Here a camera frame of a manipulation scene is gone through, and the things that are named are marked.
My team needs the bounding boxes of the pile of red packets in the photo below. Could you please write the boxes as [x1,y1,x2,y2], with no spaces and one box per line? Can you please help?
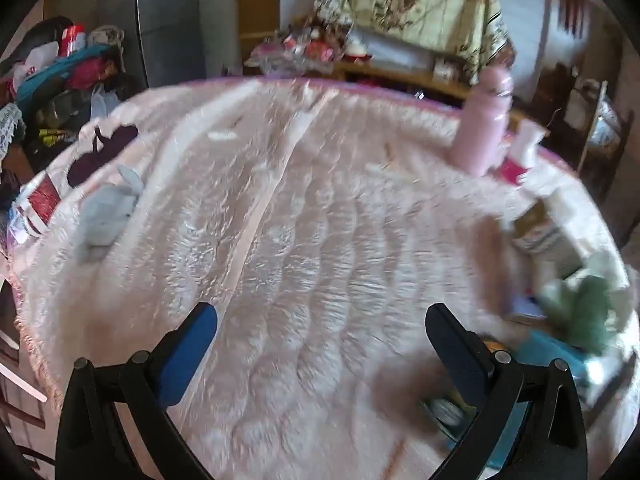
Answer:
[245,25,346,78]

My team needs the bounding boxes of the white cardboard box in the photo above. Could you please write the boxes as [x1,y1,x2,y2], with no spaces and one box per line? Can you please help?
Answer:
[510,200,581,271]

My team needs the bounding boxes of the pile of clothes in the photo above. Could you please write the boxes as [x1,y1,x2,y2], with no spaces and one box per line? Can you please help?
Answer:
[0,16,131,161]

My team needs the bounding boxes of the painted box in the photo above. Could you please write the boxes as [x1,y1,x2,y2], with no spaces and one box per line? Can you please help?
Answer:
[597,100,626,143]

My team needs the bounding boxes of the pink quilted mattress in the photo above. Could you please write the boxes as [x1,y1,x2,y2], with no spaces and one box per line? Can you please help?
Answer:
[7,77,640,480]

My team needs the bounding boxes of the blue packet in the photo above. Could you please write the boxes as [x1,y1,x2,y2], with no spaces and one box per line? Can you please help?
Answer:
[515,330,591,396]

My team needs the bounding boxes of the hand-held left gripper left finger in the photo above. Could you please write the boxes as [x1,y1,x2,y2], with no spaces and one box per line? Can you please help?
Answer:
[56,302,218,480]

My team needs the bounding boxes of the floral quilt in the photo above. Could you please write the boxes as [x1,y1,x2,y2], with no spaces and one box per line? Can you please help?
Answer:
[315,0,511,83]

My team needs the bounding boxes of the dark grey panel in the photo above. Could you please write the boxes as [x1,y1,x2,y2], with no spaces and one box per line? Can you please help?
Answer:
[135,0,241,88]

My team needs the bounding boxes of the white bottle with pink label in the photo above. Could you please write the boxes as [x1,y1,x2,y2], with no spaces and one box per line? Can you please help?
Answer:
[500,121,546,187]

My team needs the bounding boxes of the dark purple cloth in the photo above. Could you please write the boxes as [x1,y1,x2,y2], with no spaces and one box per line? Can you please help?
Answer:
[66,125,140,187]

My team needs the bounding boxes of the red and white packet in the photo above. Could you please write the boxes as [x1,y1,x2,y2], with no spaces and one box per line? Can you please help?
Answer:
[12,172,63,238]

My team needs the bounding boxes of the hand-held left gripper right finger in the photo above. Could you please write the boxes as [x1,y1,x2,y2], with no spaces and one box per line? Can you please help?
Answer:
[425,303,588,480]

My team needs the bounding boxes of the light blue cloth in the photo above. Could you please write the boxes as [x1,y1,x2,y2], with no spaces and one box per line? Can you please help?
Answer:
[75,165,146,261]

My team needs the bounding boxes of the white lace cloth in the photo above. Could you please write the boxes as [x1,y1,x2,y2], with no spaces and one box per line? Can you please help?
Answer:
[0,102,26,158]

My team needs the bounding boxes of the green cloth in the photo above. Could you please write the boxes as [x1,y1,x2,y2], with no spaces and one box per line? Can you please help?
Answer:
[540,272,626,353]

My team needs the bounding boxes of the wooden bed headboard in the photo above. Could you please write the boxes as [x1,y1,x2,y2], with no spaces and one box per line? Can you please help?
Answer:
[330,57,481,111]

